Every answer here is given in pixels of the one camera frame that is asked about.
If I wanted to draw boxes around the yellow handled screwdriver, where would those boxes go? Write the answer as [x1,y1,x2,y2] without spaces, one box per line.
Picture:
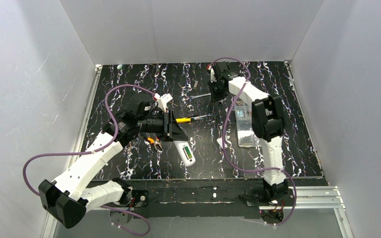
[176,118,193,123]

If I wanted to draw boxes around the aluminium frame rail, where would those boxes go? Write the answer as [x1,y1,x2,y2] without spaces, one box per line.
[41,64,103,238]

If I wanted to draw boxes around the orange handled pliers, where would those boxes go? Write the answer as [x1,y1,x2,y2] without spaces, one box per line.
[146,137,163,152]

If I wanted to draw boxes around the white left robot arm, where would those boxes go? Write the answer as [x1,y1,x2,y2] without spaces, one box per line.
[38,102,196,229]

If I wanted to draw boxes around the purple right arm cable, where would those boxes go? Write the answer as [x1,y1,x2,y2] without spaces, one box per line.
[208,58,297,227]

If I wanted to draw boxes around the green battery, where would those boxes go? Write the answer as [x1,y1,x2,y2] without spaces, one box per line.
[183,146,193,160]

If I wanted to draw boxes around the white remote control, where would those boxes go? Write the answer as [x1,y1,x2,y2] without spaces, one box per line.
[174,141,196,167]

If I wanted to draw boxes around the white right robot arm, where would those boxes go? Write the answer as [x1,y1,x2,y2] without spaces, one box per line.
[207,61,288,202]

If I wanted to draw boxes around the silver wrench upper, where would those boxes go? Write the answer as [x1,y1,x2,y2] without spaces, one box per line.
[189,93,211,100]

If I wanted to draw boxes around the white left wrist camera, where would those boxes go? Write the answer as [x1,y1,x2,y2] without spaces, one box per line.
[153,93,173,113]

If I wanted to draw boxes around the white remote battery cover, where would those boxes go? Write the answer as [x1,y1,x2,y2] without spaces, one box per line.
[216,138,228,150]

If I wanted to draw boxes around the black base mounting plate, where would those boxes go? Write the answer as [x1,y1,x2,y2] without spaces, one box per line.
[126,178,294,219]

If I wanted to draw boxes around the clear plastic screw organizer box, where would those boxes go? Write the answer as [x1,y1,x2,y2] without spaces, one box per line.
[234,100,260,148]

